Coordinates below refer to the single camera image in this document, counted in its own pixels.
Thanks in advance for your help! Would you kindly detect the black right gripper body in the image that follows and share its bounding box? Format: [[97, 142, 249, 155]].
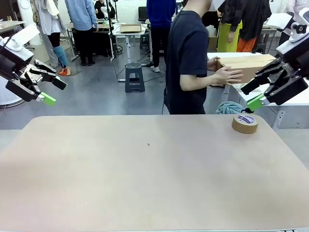
[[281, 51, 309, 79]]

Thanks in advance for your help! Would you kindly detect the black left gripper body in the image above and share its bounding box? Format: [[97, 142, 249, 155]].
[[0, 44, 34, 81]]

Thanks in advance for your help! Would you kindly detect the brown cardboard box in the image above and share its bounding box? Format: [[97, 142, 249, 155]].
[[215, 53, 278, 85]]

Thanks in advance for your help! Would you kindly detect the person's right forearm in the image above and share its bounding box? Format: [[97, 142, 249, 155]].
[[180, 71, 222, 92]]

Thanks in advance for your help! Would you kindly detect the person's right hand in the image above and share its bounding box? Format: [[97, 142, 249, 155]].
[[215, 66, 244, 86]]

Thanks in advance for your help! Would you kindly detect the person's left hand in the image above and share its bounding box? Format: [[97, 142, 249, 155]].
[[207, 57, 222, 73]]

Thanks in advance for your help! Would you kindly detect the white side table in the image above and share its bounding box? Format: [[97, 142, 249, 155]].
[[207, 51, 309, 107]]

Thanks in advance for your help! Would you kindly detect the light wooden table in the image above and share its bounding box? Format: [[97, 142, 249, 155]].
[[0, 20, 27, 35]]

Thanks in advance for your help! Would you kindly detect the white round column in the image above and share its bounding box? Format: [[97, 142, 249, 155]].
[[17, 0, 44, 46]]

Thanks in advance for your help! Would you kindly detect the teal blue towel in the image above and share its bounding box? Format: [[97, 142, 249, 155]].
[[215, 101, 245, 115]]

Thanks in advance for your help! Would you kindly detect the person in grey white clothes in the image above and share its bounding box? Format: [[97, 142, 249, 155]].
[[31, 0, 72, 76]]

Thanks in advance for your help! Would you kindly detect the brown packing tape roll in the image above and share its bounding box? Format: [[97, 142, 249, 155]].
[[231, 114, 260, 134]]

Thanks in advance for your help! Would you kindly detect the person with yellow apron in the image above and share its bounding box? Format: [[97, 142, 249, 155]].
[[218, 0, 272, 53]]

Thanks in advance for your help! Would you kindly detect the grey desk with black cabinet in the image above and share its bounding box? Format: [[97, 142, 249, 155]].
[[70, 22, 112, 58]]

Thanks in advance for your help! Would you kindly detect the person in pale coat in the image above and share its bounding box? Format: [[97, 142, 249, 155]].
[[278, 0, 309, 46]]

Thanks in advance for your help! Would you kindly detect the person in light blue shirt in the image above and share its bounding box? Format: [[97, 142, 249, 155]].
[[64, 0, 98, 67]]

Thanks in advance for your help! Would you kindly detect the black tripod stand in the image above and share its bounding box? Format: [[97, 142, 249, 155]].
[[107, 0, 119, 60]]

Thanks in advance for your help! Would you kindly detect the seated person in black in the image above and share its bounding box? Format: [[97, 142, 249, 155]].
[[94, 0, 116, 20]]

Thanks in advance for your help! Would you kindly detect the person in navy t-shirt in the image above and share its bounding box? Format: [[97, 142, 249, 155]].
[[163, 0, 218, 115]]

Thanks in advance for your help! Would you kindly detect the dark grey plastic stool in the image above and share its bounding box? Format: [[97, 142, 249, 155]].
[[124, 62, 146, 93]]

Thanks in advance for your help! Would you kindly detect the white standing desk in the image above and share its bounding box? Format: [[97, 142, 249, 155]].
[[112, 23, 148, 61]]

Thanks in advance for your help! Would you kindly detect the small cardboard box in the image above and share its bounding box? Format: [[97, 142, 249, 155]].
[[119, 23, 141, 33]]

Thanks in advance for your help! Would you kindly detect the black office chair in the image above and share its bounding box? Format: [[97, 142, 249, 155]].
[[138, 6, 149, 23]]

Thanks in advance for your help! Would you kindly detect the person in blue sweater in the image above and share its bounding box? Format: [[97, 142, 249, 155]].
[[146, 0, 177, 73]]

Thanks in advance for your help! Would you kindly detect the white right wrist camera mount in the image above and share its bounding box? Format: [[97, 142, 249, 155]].
[[266, 7, 309, 60]]

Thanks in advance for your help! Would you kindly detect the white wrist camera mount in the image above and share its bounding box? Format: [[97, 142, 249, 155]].
[[0, 22, 41, 59], [266, 7, 309, 60]]

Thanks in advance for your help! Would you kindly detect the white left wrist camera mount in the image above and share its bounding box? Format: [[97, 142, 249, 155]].
[[0, 22, 41, 59]]

